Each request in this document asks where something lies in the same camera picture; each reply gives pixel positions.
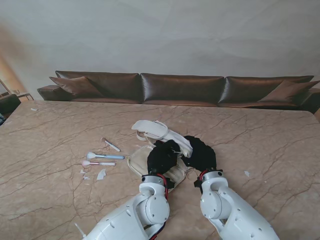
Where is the pink ferrule makeup brush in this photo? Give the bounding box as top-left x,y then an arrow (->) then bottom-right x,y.
81,160 -> 117,167

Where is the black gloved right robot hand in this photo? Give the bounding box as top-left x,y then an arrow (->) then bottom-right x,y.
183,135 -> 217,176

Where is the brown leather sofa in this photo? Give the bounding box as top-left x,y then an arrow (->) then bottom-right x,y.
37,70 -> 320,113

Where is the light wooden side table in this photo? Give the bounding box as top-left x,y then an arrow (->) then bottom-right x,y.
14,88 -> 35,102

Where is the small white handled makeup brush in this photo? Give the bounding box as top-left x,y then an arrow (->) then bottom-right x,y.
100,136 -> 122,153

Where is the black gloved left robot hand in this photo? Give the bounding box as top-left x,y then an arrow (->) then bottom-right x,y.
146,139 -> 185,176

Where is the dark armchair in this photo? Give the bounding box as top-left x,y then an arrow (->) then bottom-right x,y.
0,93 -> 22,118

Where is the blue handled makeup brush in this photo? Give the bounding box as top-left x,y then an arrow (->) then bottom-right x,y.
86,151 -> 125,161

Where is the brown sofa pillow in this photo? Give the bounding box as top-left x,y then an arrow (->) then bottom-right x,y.
258,79 -> 320,103
49,76 -> 105,98

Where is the red black left arm cable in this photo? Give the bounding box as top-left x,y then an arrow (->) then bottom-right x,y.
158,173 -> 169,202

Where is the cream white cosmetics bag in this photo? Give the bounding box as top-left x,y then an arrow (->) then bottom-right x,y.
127,119 -> 195,193

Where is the white zip tie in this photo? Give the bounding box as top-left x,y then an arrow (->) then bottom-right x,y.
74,223 -> 87,238

